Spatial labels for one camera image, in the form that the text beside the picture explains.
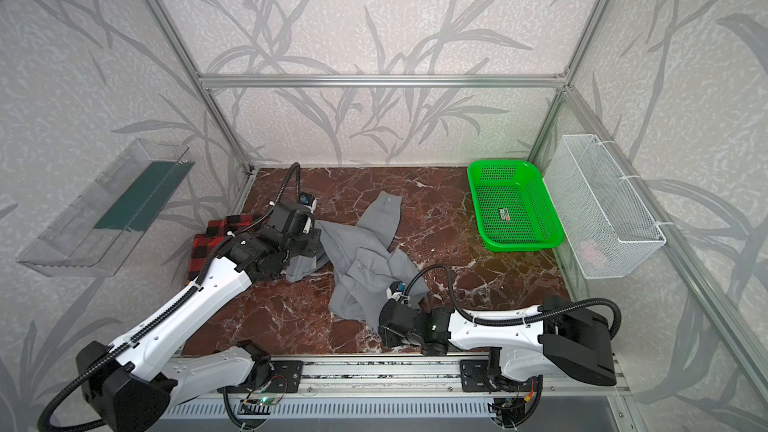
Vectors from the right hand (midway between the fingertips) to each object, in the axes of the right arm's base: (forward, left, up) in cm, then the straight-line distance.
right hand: (381, 323), depth 79 cm
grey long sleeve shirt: (+15, +6, +5) cm, 17 cm away
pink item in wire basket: (+12, -52, +17) cm, 56 cm away
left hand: (+20, +17, +17) cm, 32 cm away
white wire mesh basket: (+10, -49, +31) cm, 58 cm away
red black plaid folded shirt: (+26, +52, +4) cm, 59 cm away
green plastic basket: (+41, -47, -5) cm, 63 cm away
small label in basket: (+38, -42, -4) cm, 57 cm away
